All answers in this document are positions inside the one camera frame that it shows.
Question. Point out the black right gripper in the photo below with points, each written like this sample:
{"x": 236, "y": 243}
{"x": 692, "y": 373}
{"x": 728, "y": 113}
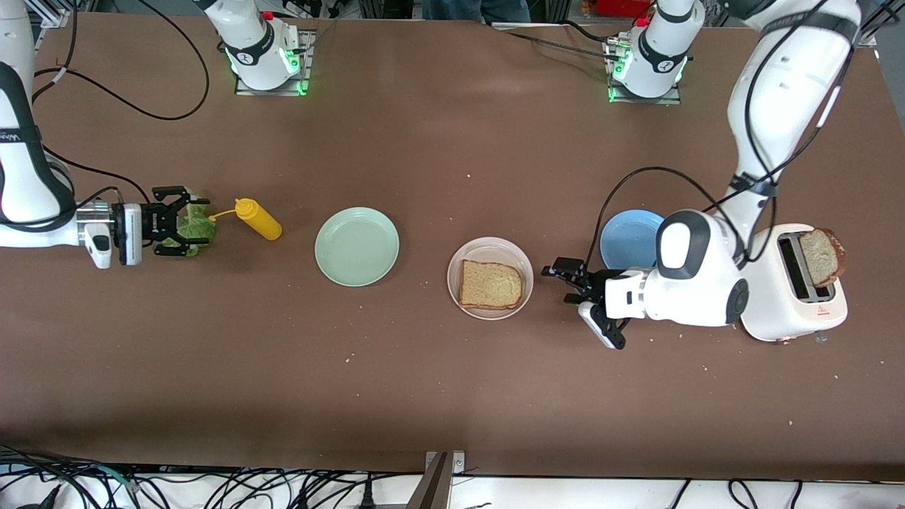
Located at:
{"x": 150, "y": 223}

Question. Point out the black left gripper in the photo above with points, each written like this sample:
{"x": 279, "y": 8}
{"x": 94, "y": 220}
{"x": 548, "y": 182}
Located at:
{"x": 591, "y": 283}

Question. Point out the green lettuce leaf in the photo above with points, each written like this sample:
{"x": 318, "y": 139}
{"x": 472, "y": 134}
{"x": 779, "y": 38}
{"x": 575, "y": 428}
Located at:
{"x": 194, "y": 227}

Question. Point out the brown bread slice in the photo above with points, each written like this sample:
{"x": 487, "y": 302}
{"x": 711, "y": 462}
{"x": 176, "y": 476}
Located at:
{"x": 820, "y": 256}
{"x": 491, "y": 284}

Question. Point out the yellow mustard squeeze bottle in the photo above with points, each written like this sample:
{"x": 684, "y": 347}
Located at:
{"x": 260, "y": 220}

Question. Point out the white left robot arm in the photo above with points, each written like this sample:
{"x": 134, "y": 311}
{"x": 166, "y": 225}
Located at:
{"x": 696, "y": 276}

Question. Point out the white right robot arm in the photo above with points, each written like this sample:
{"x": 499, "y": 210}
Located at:
{"x": 28, "y": 191}

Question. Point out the blue plate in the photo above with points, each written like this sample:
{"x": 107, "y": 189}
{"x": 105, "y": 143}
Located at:
{"x": 626, "y": 237}

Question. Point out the beige plate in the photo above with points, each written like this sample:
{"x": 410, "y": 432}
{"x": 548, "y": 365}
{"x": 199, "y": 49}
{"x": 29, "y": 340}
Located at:
{"x": 488, "y": 247}

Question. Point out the light green plate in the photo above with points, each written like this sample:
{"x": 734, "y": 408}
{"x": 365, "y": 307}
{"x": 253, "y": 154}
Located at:
{"x": 357, "y": 247}

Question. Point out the white toaster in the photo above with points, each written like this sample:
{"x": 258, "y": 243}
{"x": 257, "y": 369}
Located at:
{"x": 785, "y": 311}

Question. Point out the grey metal beam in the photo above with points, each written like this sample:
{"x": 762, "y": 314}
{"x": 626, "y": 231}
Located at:
{"x": 431, "y": 488}

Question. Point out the red box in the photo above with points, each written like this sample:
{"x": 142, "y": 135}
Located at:
{"x": 622, "y": 7}

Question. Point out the black power plug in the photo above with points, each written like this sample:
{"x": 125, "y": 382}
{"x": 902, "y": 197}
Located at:
{"x": 367, "y": 498}

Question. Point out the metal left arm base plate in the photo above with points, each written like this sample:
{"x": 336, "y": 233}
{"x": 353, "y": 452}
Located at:
{"x": 614, "y": 92}

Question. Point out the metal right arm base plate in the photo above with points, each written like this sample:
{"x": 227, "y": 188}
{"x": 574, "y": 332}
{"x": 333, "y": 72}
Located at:
{"x": 305, "y": 71}

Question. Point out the small metal table bracket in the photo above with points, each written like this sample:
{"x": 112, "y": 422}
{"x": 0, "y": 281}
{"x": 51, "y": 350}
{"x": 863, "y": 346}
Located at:
{"x": 458, "y": 463}

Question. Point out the aluminium frame profile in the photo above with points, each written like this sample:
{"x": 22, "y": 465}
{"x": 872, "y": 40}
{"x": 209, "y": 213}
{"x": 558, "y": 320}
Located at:
{"x": 53, "y": 10}

